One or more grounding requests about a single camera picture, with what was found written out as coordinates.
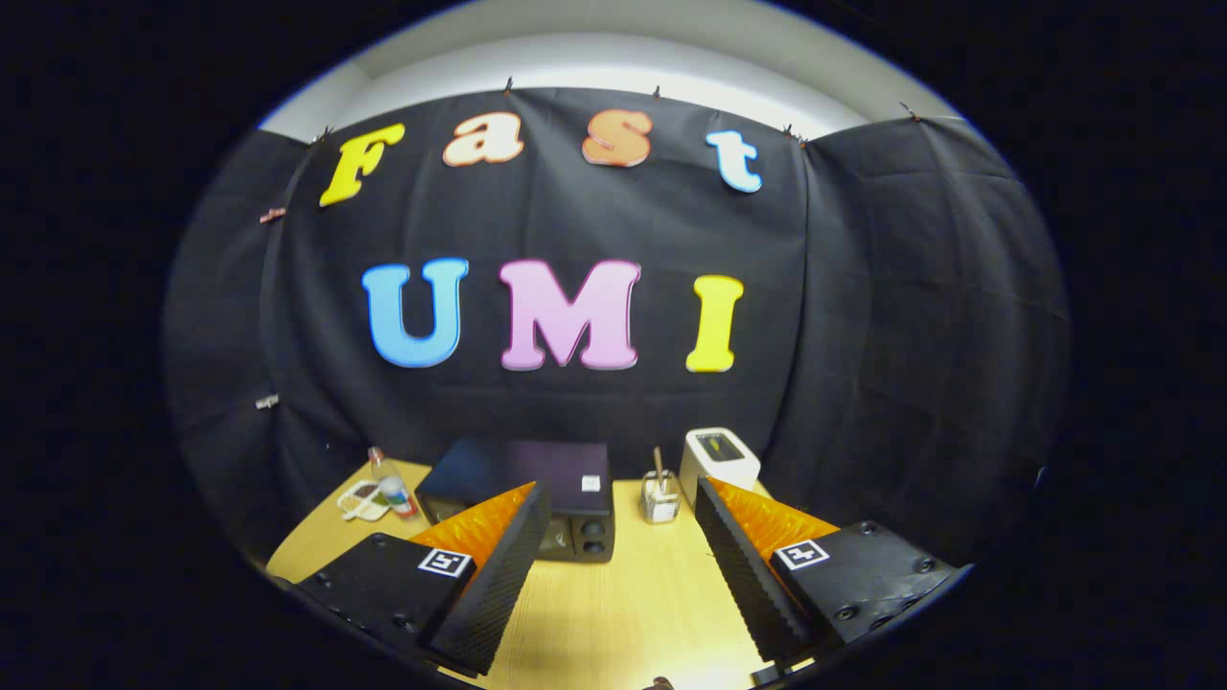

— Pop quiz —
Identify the row of black cloth clips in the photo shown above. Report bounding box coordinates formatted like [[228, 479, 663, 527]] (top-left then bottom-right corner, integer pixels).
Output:
[[312, 77, 921, 147]]

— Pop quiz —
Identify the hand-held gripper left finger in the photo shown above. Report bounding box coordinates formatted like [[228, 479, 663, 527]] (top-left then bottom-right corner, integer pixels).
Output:
[[293, 481, 554, 678]]

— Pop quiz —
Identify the black toaster oven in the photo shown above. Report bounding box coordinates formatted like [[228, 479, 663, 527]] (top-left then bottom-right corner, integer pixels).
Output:
[[415, 439, 616, 564]]

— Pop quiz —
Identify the clear water bottle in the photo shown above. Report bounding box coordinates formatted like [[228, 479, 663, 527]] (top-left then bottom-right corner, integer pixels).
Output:
[[369, 447, 420, 520]]

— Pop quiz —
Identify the white sectioned snack dish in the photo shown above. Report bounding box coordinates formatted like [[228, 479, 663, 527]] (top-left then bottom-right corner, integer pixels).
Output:
[[337, 480, 392, 522]]

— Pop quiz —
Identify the glass jar with stick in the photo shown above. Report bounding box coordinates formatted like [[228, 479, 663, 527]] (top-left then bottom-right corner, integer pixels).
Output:
[[640, 448, 682, 524]]

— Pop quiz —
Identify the white toaster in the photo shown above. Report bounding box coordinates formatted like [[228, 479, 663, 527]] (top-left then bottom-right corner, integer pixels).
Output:
[[680, 427, 761, 509]]

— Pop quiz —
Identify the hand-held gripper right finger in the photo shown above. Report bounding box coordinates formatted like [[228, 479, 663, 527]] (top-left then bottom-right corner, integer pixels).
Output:
[[695, 476, 961, 665]]

